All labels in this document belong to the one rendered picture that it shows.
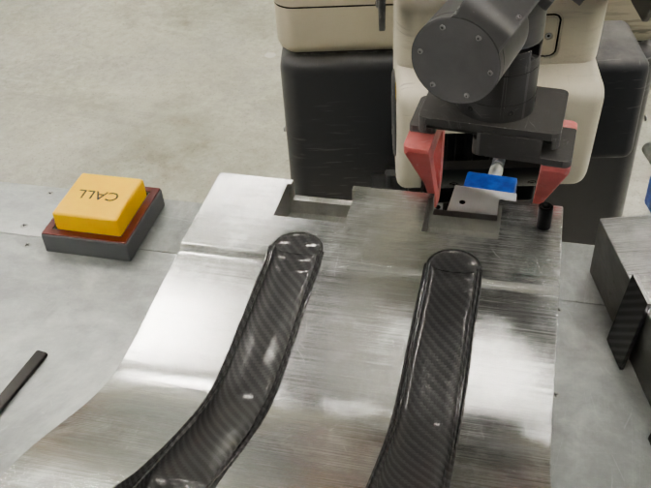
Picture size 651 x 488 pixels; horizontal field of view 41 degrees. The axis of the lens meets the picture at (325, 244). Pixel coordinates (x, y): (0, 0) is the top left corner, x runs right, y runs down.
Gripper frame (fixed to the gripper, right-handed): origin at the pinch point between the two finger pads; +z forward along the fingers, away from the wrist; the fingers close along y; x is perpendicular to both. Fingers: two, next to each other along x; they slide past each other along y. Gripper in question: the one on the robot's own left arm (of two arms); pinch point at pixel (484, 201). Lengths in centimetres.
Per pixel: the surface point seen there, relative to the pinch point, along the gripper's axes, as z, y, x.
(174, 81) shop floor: 84, -110, 149
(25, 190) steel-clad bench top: 5.3, -42.9, -1.9
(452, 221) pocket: -2.2, -1.6, -6.0
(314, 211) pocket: -1.6, -12.2, -6.7
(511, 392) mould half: -3.3, 4.9, -22.3
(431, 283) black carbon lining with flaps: -3.5, -1.5, -14.4
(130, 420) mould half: -4.8, -14.8, -31.2
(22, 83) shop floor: 85, -155, 138
